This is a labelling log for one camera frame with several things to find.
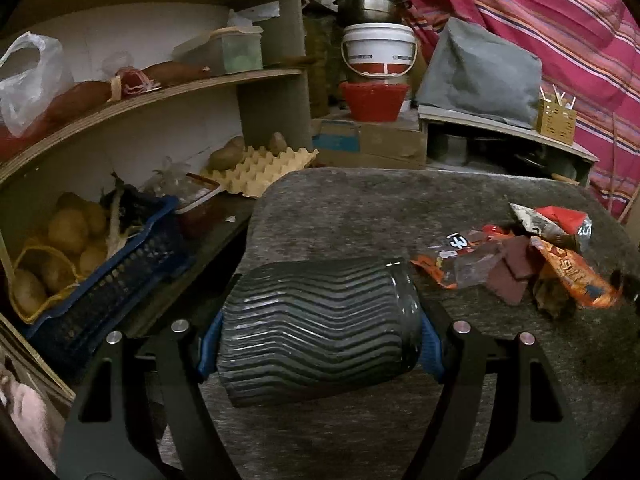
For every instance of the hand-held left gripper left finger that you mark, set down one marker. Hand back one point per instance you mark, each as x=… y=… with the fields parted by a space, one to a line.
x=207 y=347

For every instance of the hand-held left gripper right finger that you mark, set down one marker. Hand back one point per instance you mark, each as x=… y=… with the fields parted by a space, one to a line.
x=431 y=345

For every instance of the cream printed snack wrapper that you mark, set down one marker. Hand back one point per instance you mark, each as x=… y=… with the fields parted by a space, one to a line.
x=550 y=222

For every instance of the clear orange-edged wrapper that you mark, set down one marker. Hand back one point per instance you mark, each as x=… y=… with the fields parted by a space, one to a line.
x=465 y=265

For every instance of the maroon card piece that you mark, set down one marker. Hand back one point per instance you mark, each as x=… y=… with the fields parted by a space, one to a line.
x=515 y=270

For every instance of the blue plastic crate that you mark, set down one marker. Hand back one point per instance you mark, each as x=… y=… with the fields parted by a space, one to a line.
x=115 y=280

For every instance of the brown crumpled wrapper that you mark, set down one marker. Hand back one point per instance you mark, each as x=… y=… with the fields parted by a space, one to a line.
x=550 y=300

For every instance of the red-rimmed plastic tub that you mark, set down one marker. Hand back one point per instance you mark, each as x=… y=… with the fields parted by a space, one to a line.
x=197 y=212

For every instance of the grey furry mat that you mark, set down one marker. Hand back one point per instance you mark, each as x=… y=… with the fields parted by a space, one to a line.
x=360 y=220

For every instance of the orange snack wrapper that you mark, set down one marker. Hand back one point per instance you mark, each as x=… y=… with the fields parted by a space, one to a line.
x=575 y=275

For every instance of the clear crumpled plastic bag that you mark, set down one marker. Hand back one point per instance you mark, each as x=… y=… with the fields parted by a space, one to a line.
x=167 y=177

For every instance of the yellow mesh bag of potatoes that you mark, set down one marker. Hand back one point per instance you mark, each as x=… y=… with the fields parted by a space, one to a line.
x=65 y=235

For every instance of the cardboard egg tray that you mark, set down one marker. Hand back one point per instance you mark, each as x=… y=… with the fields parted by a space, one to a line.
x=260 y=170

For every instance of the large potato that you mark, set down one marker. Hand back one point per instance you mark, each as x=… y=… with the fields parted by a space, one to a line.
x=226 y=154

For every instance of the large cardboard box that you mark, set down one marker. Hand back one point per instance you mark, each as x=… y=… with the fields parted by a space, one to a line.
x=380 y=140

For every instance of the small potato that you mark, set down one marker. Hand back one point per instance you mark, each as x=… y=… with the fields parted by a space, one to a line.
x=277 y=143

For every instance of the wooden side table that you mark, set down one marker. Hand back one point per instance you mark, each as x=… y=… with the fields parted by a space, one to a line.
x=500 y=127

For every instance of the small cardboard box with sticks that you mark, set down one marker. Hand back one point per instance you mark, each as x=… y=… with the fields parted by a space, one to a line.
x=556 y=122

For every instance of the wooden shelf unit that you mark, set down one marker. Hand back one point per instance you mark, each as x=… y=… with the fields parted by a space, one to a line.
x=175 y=92

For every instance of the grey cloth cover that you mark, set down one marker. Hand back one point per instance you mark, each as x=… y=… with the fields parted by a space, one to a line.
x=475 y=75

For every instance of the sweet potato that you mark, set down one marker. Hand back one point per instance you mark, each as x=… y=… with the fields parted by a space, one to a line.
x=82 y=97
x=170 y=74

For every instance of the red mesh bag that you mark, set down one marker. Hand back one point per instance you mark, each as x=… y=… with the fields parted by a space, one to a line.
x=132 y=81

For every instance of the translucent plastic container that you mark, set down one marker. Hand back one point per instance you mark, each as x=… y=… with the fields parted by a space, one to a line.
x=220 y=52

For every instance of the white plastic bucket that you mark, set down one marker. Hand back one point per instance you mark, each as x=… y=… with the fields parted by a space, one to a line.
x=380 y=50

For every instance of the white plastic bag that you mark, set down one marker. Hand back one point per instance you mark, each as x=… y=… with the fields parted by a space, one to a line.
x=30 y=85

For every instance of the pink striped cloth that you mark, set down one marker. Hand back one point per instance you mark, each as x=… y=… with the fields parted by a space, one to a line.
x=560 y=25

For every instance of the steel pot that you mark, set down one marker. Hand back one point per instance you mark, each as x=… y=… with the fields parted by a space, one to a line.
x=370 y=2

